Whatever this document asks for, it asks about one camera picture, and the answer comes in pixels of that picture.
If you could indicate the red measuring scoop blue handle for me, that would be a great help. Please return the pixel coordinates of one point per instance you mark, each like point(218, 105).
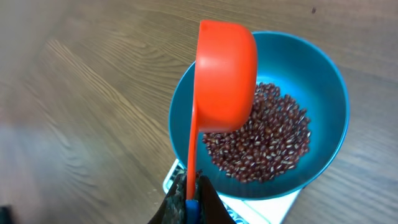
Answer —
point(223, 90)

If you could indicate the red beans in bowl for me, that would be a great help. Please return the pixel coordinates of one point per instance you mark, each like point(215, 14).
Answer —
point(270, 143)

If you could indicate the white digital kitchen scale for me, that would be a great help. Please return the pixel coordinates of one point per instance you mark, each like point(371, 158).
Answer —
point(247, 203)

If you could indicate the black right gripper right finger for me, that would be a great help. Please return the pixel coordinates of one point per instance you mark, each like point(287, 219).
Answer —
point(212, 210)

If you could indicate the teal blue bowl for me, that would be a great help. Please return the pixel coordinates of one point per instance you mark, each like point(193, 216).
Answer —
point(302, 71)

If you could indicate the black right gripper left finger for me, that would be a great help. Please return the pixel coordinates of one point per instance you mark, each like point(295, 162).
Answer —
point(172, 209)

